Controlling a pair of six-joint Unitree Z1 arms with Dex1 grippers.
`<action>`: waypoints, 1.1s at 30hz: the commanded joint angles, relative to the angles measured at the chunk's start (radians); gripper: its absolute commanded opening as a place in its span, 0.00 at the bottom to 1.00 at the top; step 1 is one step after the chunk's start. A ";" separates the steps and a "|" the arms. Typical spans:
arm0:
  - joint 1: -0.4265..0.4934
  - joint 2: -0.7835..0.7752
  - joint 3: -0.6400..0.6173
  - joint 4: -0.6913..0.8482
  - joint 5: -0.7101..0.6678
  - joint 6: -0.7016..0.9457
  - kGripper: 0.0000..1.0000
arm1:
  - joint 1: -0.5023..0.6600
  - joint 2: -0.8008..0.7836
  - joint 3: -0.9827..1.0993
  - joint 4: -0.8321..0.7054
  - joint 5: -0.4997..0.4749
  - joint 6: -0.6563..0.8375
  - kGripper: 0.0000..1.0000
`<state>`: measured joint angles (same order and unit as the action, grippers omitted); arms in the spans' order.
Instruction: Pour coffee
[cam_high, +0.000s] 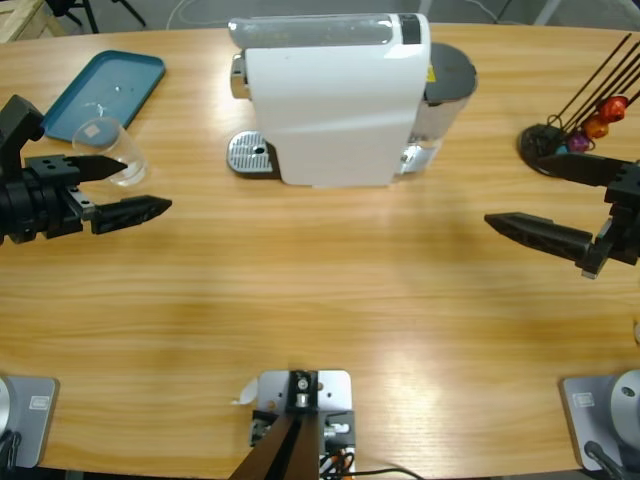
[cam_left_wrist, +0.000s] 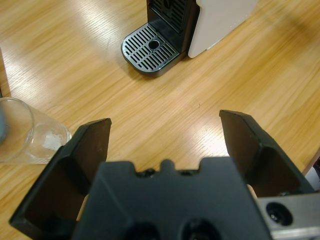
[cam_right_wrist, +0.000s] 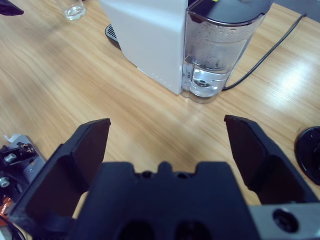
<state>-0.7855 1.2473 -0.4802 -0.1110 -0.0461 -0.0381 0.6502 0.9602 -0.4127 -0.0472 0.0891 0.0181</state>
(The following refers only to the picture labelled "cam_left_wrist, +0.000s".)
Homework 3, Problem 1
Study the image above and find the clear drinking glass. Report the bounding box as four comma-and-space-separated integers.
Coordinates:
0, 97, 73, 165

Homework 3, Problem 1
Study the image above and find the teal plastic tray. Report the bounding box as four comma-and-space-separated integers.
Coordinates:
0, 101, 9, 145

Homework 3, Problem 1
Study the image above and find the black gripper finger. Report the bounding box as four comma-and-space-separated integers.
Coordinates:
9, 118, 112, 240
218, 109, 316, 200

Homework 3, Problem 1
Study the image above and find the white capsule coffee machine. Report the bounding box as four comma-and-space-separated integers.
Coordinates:
121, 0, 258, 78

